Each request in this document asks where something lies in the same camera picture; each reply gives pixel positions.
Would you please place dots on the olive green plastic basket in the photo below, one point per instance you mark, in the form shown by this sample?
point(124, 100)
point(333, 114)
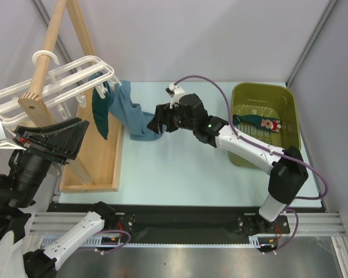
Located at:
point(267, 113)

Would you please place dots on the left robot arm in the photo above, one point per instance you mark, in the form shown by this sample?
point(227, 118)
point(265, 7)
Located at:
point(17, 192)

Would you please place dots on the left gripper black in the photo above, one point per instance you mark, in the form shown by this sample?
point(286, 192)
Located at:
point(61, 141)

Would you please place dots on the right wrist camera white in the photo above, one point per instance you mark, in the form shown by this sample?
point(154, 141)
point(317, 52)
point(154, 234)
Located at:
point(176, 93)

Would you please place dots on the dark green sock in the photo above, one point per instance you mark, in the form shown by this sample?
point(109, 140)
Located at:
point(100, 109)

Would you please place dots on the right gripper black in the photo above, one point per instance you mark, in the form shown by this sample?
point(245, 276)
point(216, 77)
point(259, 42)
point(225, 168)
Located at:
point(163, 116)

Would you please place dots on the aluminium rail frame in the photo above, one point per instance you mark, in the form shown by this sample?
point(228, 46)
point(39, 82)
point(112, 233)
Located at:
point(49, 227)

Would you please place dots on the blue sock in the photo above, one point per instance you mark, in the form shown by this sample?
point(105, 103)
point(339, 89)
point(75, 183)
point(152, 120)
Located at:
point(131, 114)

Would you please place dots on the wooden drying rack frame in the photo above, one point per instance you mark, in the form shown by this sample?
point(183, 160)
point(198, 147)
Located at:
point(97, 166)

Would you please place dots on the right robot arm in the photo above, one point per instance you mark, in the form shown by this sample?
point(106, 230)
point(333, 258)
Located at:
point(286, 172)

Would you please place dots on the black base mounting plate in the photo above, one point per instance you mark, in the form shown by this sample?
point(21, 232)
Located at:
point(193, 225)

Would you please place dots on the green sock with reindeer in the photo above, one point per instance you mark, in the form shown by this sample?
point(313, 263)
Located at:
point(260, 122)

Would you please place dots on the white plastic clip hanger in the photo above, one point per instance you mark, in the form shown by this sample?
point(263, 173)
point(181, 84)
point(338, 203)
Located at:
point(68, 81)

